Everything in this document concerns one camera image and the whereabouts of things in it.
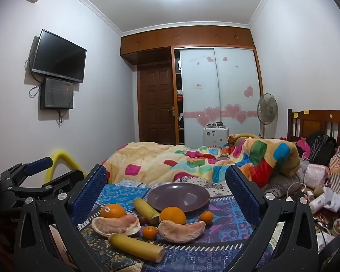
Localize short yellow sugarcane piece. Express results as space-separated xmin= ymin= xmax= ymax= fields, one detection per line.
xmin=133 ymin=198 xmax=160 ymax=224

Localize large orange with sticker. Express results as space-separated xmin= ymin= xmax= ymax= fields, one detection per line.
xmin=100 ymin=204 xmax=126 ymax=219

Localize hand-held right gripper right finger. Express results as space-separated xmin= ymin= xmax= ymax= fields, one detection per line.
xmin=225 ymin=164 xmax=320 ymax=272

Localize black backpack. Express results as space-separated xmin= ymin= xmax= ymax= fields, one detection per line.
xmin=309 ymin=132 xmax=338 ymax=166

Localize small wall-mounted black monitor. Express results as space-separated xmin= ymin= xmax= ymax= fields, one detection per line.
xmin=40 ymin=77 xmax=74 ymax=110

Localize wall-mounted black television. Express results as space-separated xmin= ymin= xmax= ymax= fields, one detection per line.
xmin=31 ymin=29 xmax=87 ymax=83

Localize small tangerine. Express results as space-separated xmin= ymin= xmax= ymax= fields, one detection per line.
xmin=142 ymin=226 xmax=158 ymax=239
xmin=200 ymin=210 xmax=214 ymax=224

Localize standing electric fan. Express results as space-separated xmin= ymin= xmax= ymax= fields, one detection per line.
xmin=257 ymin=93 xmax=278 ymax=139

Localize group of pink heart stickers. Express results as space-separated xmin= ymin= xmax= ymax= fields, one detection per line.
xmin=184 ymin=55 xmax=257 ymax=126

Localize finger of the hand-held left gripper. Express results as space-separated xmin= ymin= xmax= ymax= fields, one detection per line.
xmin=0 ymin=156 xmax=54 ymax=188
xmin=6 ymin=169 xmax=85 ymax=202

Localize brown wooden door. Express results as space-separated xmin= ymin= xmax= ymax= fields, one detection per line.
xmin=137 ymin=64 xmax=177 ymax=145

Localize bright pink cloth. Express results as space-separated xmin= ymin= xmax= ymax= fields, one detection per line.
xmin=297 ymin=137 xmax=311 ymax=158

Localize wooden bed headboard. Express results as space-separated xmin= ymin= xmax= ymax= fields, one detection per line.
xmin=287 ymin=108 xmax=340 ymax=148

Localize black wall cable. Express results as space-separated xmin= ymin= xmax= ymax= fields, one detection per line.
xmin=25 ymin=51 xmax=44 ymax=98

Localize pomelo peel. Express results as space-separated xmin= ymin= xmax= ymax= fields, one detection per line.
xmin=91 ymin=213 xmax=141 ymax=237

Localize long yellow sugarcane piece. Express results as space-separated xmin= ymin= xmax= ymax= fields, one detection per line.
xmin=108 ymin=233 xmax=165 ymax=263

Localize white boxy appliance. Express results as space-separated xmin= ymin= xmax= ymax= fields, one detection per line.
xmin=202 ymin=122 xmax=230 ymax=148

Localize peeled pomelo segment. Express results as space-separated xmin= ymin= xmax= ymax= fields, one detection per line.
xmin=158 ymin=220 xmax=206 ymax=243

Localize wooden wardrobe with sliding doors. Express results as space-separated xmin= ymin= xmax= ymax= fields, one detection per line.
xmin=120 ymin=25 xmax=265 ymax=148

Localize brown fruit plate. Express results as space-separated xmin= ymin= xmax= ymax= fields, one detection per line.
xmin=146 ymin=183 xmax=210 ymax=212

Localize clothes on wardrobe shelf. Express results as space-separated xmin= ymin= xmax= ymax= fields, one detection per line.
xmin=175 ymin=58 xmax=185 ymax=131

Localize yellow chair frame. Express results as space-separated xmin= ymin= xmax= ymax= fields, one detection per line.
xmin=44 ymin=149 xmax=87 ymax=183

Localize grey plush cloth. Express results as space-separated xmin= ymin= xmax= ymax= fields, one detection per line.
xmin=265 ymin=173 xmax=304 ymax=196

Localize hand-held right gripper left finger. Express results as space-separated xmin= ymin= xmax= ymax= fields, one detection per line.
xmin=14 ymin=164 xmax=108 ymax=272

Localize colourful patchwork blanket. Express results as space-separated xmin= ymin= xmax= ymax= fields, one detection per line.
xmin=102 ymin=134 xmax=301 ymax=189

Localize pale pink pouch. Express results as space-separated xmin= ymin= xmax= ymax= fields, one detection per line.
xmin=304 ymin=163 xmax=329 ymax=189

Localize white cable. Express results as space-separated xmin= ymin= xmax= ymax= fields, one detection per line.
xmin=286 ymin=182 xmax=309 ymax=198

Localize white plastic bag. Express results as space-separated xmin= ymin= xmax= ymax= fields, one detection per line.
xmin=323 ymin=185 xmax=340 ymax=211

